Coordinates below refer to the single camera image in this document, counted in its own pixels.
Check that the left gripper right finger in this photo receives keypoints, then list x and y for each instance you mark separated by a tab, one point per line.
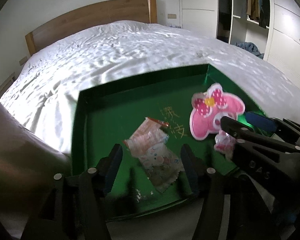
194	169

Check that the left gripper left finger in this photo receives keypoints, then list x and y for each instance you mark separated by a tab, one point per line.
107	169

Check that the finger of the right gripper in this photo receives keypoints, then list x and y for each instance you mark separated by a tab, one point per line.
236	129
262	122

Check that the pink bunny snack bag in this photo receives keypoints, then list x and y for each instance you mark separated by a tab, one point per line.
208	109

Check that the person's forearm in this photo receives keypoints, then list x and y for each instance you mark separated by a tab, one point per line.
26	164

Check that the cartoon print snack packet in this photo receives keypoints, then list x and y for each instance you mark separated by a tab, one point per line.
162	166

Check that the pink striped snack packet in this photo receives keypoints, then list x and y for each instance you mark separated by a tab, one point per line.
148	134

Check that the green tray box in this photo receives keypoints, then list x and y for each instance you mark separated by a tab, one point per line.
149	116

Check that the white bed duvet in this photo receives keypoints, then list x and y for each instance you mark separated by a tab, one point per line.
44	97

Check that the white open wardrobe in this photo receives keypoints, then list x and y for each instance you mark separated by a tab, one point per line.
271	25

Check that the wooden headboard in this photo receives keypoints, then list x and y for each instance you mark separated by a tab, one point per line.
82	18

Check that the wall switch plate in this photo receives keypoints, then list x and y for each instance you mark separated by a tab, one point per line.
172	16

